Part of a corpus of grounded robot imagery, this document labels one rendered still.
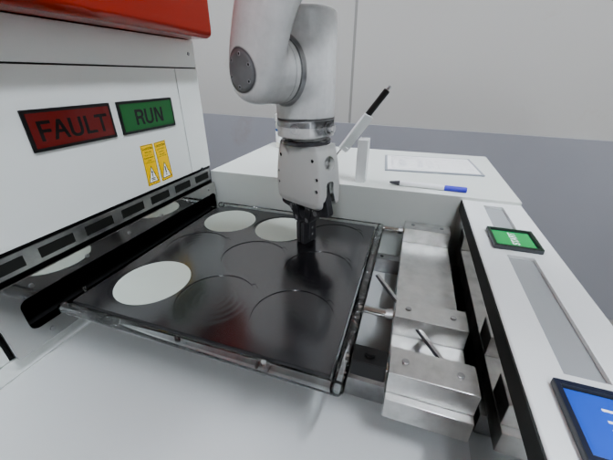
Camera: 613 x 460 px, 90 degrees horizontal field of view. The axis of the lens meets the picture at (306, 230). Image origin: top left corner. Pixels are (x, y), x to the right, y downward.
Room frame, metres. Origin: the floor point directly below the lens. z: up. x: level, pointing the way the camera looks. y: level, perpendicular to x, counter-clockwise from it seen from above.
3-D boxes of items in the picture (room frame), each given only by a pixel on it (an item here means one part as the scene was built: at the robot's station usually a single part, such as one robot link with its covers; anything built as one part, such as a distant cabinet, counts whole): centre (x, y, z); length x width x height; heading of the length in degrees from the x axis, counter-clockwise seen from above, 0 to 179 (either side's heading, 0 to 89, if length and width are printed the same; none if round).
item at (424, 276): (0.35, -0.17, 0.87); 0.36 x 0.08 x 0.03; 161
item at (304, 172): (0.47, 0.00, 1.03); 0.10 x 0.07 x 0.11; 46
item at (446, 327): (0.28, -0.15, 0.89); 0.08 x 0.03 x 0.03; 71
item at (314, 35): (0.47, 0.00, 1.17); 0.09 x 0.08 x 0.13; 140
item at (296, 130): (0.47, 0.00, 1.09); 0.09 x 0.08 x 0.03; 46
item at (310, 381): (0.24, 0.14, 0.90); 0.37 x 0.01 x 0.01; 71
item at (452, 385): (0.20, -0.12, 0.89); 0.08 x 0.03 x 0.03; 71
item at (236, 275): (0.42, 0.09, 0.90); 0.34 x 0.34 x 0.01; 71
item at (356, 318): (0.36, -0.09, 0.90); 0.38 x 0.01 x 0.01; 161
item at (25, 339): (0.47, 0.29, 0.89); 0.44 x 0.02 x 0.10; 161
